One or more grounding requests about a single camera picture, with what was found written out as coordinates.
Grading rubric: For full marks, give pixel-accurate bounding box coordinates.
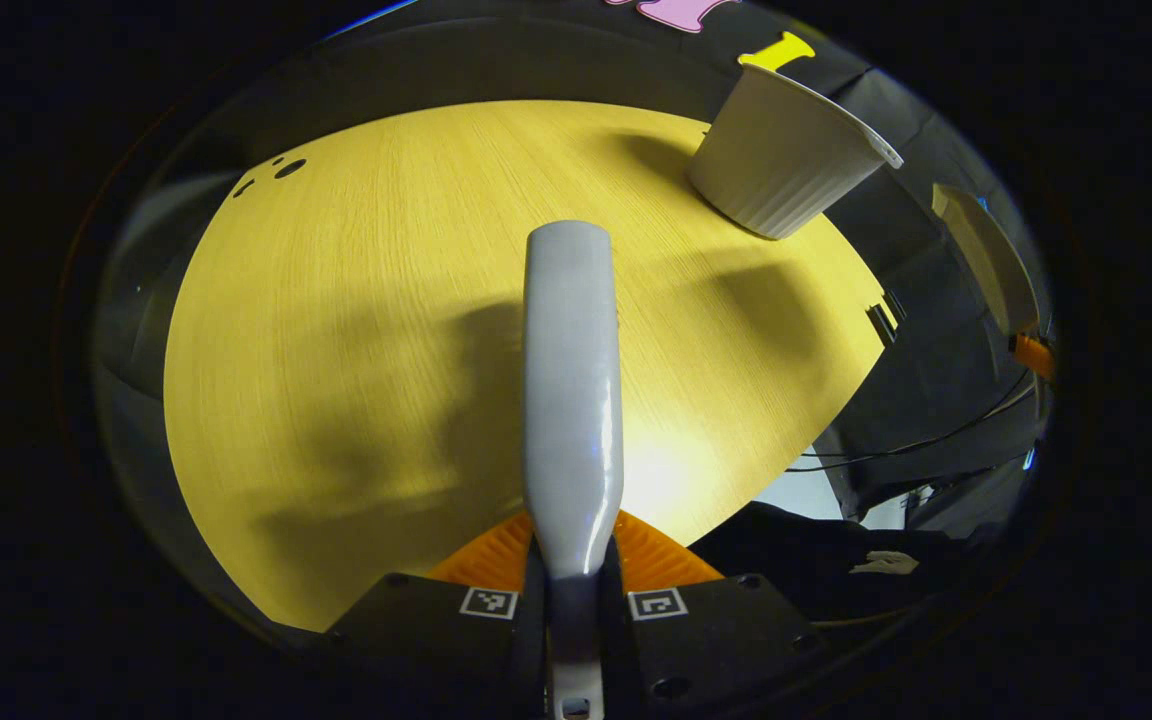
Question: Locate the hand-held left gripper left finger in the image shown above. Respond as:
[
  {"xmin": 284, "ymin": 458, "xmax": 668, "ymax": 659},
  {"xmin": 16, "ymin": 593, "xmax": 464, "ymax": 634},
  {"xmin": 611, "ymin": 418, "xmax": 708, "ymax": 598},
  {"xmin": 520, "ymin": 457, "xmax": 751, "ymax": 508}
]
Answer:
[{"xmin": 321, "ymin": 510, "xmax": 549, "ymax": 719}]

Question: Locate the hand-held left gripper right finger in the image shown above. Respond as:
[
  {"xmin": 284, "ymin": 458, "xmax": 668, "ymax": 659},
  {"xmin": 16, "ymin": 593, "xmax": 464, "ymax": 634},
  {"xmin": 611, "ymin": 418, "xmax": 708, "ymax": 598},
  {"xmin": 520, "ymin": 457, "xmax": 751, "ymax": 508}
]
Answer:
[{"xmin": 598, "ymin": 508, "xmax": 829, "ymax": 719}]

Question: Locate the small grey broom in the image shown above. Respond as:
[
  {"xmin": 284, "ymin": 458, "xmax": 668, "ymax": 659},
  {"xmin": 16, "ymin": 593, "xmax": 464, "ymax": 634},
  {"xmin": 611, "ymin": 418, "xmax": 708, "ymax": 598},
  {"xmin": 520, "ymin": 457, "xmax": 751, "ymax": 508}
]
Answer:
[{"xmin": 520, "ymin": 220, "xmax": 627, "ymax": 720}]

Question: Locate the white ribbed garbage bin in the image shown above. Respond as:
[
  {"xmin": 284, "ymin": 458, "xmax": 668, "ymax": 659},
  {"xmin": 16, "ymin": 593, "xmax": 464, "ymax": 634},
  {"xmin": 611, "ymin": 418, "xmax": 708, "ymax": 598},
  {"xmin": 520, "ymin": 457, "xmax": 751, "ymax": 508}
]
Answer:
[{"xmin": 686, "ymin": 62, "xmax": 905, "ymax": 242}]

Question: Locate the wooden desktop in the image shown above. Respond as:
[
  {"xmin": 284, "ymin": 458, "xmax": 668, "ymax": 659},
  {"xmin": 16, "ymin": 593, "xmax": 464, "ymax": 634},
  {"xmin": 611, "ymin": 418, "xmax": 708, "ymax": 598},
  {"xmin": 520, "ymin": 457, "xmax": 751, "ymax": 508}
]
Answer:
[{"xmin": 162, "ymin": 98, "xmax": 899, "ymax": 634}]

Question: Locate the black cable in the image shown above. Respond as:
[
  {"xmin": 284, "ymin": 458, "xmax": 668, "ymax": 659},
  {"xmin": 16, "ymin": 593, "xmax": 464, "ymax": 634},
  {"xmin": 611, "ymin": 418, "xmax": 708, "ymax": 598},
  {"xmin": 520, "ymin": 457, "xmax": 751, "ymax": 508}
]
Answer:
[{"xmin": 786, "ymin": 368, "xmax": 1037, "ymax": 473}]

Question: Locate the black desk edge bracket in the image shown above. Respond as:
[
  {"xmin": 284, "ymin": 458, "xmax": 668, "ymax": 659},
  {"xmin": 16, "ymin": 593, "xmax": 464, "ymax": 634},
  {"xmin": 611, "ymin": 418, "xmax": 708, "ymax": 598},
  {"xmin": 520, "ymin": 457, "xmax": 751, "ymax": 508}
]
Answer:
[{"xmin": 865, "ymin": 289, "xmax": 908, "ymax": 347}]

